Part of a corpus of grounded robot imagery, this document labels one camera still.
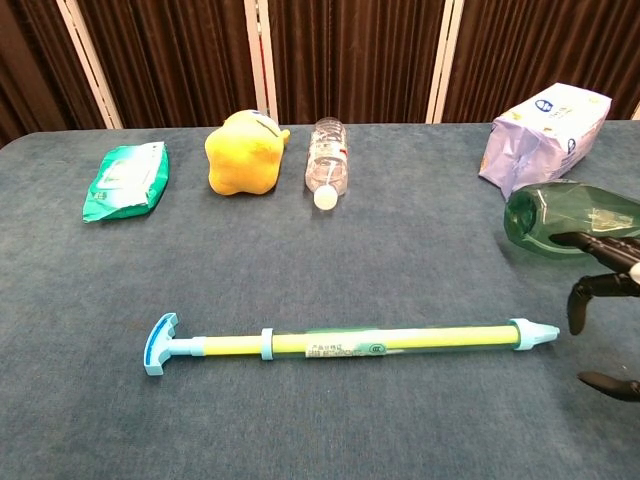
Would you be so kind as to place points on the yellow rod with blue ends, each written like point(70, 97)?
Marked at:
point(340, 345)

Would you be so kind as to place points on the purple and white tissue pack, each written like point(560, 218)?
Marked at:
point(545, 135)

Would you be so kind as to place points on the white partition post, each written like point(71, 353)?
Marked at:
point(442, 60)
point(636, 112)
point(90, 60)
point(261, 60)

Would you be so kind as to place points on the blue felt table cover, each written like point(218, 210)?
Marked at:
point(320, 270)

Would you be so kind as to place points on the green spray bottle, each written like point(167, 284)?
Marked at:
point(560, 215)

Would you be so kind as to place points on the green wet wipes pack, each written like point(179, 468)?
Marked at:
point(127, 182)

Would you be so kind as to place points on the yellow plush toy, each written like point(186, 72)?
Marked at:
point(242, 155)

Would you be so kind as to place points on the dark brown curtain panel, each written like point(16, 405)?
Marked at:
point(170, 60)
point(35, 65)
point(350, 55)
point(545, 45)

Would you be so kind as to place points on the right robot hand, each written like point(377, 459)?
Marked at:
point(612, 247)

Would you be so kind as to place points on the clear plastic water bottle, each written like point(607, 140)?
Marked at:
point(327, 160)

